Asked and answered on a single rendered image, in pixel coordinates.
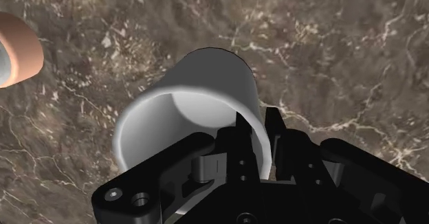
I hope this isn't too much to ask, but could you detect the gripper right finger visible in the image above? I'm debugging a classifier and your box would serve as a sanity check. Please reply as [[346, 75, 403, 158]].
[[264, 107, 429, 224]]

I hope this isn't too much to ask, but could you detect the white cup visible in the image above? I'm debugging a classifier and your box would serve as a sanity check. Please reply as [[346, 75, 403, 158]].
[[112, 47, 273, 181]]

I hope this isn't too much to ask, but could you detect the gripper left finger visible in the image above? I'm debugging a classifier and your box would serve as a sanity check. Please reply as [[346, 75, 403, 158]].
[[91, 111, 263, 224]]

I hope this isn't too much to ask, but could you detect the orange cup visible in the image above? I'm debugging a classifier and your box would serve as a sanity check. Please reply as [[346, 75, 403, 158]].
[[0, 11, 45, 89]]

